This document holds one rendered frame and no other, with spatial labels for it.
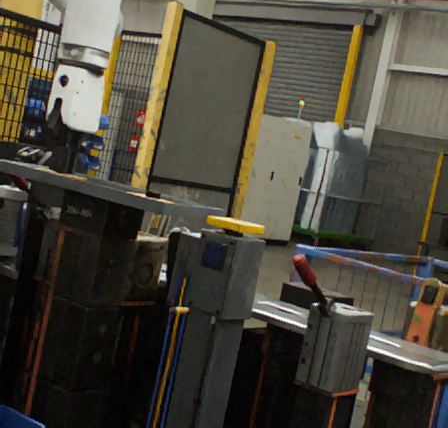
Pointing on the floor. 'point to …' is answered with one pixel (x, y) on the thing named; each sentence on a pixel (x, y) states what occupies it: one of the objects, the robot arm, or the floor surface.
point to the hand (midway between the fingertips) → (63, 159)
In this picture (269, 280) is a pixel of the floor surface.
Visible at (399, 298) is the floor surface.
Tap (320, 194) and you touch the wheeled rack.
